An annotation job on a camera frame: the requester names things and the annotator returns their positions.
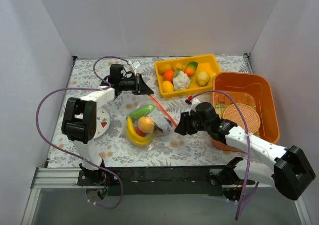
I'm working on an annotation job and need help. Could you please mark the fake green cucumber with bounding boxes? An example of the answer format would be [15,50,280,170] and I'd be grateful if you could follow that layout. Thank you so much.
[129,105,156,119]

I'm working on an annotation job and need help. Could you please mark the clear zip top bag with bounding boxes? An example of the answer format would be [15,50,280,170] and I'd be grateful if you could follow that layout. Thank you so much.
[123,95,177,150]

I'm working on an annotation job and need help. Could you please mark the fake red apple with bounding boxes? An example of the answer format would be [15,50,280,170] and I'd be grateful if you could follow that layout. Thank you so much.
[135,127,147,137]

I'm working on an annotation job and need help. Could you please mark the fake yellow banana bunch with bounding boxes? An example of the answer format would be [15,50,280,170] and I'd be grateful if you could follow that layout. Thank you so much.
[126,116,155,147]

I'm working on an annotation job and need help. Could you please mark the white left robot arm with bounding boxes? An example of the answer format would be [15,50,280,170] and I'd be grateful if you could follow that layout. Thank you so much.
[61,64,154,185]

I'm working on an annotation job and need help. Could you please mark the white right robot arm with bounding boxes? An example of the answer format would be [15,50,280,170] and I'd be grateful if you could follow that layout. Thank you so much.
[174,102,316,201]

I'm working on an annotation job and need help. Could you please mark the fake yellow lemon front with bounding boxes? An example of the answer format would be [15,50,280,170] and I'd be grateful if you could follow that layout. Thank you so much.
[161,81,174,93]

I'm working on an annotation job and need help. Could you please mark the fake orange tangerine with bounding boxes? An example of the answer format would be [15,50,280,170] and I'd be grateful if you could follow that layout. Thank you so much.
[163,70,174,83]

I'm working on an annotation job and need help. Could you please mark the fake yellow fruit back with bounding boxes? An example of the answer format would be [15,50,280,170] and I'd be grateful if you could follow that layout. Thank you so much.
[158,64,173,75]

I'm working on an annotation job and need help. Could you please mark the fake white cauliflower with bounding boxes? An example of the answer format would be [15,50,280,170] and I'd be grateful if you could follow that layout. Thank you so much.
[172,70,193,91]

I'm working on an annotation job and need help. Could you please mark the fake bumpy yellow lemon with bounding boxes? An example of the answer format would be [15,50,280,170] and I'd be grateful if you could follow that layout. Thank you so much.
[196,71,210,87]

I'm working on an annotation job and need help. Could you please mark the fake small yellow fruit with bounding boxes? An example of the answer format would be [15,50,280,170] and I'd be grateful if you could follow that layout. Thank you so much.
[173,63,183,71]

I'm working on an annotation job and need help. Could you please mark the fake mango green orange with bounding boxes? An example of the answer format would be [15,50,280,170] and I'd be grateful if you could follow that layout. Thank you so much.
[184,61,198,77]

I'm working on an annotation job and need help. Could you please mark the round woven bamboo basket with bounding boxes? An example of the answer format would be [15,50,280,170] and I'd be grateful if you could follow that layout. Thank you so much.
[222,104,261,133]

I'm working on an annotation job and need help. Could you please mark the white fruit pattern plate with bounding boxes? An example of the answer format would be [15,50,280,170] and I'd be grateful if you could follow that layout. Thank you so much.
[94,107,111,139]

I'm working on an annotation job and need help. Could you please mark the orange plastic tub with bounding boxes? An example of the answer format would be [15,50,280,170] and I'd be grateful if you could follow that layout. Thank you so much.
[212,72,280,152]

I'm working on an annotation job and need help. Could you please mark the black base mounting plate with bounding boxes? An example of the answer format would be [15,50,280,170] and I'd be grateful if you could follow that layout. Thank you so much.
[77,165,242,196]

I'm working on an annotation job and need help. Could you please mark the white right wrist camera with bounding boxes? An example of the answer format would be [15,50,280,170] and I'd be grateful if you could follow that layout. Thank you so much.
[185,96,201,111]

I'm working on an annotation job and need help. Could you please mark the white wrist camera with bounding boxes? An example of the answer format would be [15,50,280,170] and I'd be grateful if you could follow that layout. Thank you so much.
[185,96,201,111]
[130,61,141,73]

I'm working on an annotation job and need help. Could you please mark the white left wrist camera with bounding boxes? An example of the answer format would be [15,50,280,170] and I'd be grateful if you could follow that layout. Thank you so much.
[130,61,141,73]

